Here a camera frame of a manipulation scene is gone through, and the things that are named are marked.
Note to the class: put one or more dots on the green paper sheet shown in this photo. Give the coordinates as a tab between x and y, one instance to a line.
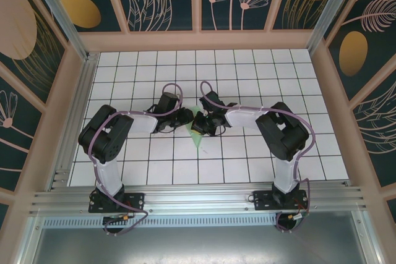
196	142

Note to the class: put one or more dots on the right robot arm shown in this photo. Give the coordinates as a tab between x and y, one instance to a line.
284	137

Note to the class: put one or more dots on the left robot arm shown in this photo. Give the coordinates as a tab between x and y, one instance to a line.
102	140

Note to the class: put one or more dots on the grey metal sheet shelf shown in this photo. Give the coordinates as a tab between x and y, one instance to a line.
198	245

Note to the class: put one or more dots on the yellow power connector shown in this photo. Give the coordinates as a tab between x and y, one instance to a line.
290	216
125	216

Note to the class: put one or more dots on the long aluminium mounting rail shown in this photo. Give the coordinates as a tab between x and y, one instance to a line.
198	199

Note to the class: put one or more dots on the aluminium side rail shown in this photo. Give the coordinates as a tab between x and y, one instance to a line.
77	121

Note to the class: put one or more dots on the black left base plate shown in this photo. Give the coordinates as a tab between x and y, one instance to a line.
136	202

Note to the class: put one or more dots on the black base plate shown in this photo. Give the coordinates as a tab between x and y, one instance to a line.
263	200
136	202

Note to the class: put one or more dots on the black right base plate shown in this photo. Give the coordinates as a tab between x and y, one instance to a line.
263	200

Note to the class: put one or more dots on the aluminium corner post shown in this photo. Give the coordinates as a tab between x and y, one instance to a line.
62	13
334	4

